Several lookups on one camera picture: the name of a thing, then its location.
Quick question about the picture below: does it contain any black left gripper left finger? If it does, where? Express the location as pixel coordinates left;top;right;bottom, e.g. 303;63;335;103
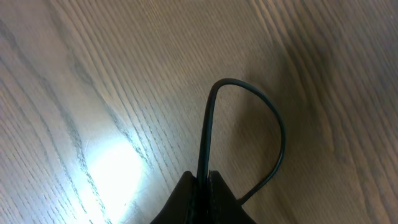
150;171;196;224

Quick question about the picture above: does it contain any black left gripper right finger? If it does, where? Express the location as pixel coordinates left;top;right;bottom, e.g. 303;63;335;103
208;170;256;224

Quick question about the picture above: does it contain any black cable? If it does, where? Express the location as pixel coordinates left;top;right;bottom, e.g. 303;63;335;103
196;78;287;206

